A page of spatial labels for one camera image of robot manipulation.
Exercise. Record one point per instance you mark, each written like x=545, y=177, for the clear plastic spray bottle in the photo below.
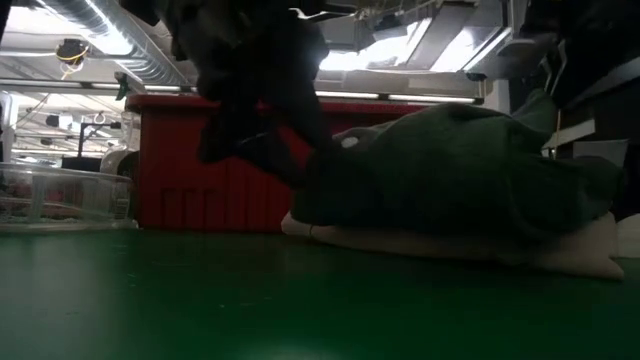
x=60, y=200
x=131, y=130

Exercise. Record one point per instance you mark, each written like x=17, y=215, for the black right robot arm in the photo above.
x=590, y=40

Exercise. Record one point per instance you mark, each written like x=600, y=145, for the red plastic laundry basket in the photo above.
x=170, y=190

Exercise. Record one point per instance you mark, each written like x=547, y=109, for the dark green garment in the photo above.
x=450, y=170

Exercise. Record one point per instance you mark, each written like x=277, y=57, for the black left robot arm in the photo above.
x=145, y=10

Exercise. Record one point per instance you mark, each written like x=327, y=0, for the green table mat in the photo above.
x=200, y=300

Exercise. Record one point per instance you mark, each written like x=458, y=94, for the beige shorts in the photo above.
x=575, y=255

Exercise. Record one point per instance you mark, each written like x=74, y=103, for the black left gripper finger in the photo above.
x=225, y=135
x=290, y=150

